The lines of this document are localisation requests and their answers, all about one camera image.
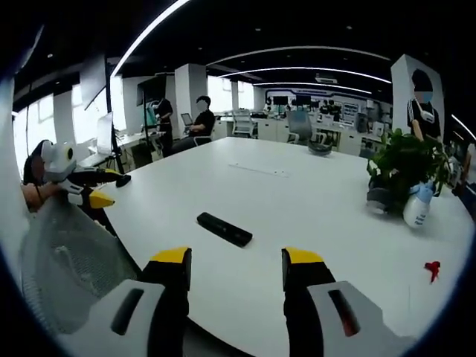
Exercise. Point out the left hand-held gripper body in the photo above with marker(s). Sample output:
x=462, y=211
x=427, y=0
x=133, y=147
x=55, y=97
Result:
x=59, y=160

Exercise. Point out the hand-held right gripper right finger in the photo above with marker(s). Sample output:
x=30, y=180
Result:
x=316, y=286

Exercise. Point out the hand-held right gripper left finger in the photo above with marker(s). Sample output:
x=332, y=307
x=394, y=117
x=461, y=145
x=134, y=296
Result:
x=163, y=282

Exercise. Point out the black remote control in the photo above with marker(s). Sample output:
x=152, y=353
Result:
x=224, y=229

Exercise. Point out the person's left hand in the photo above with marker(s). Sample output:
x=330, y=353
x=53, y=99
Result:
x=39, y=195

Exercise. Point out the black tripod stand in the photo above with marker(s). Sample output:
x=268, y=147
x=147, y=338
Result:
x=115, y=122

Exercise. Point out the grey mesh office chair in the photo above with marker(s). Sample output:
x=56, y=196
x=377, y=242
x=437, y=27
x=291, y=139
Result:
x=70, y=253

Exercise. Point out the laptop computer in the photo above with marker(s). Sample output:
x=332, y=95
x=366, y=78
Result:
x=186, y=121

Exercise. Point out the small red object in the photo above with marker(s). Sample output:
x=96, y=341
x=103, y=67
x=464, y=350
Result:
x=432, y=268

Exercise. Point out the white spray bottle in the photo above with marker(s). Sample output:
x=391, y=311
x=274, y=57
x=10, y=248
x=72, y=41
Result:
x=418, y=206

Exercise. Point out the black bowl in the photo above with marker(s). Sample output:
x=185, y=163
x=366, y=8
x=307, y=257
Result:
x=320, y=148

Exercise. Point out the green potted plant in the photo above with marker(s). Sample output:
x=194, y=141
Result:
x=405, y=167

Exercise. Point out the white mesh office chair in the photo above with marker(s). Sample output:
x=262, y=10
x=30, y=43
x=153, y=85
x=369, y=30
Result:
x=243, y=124

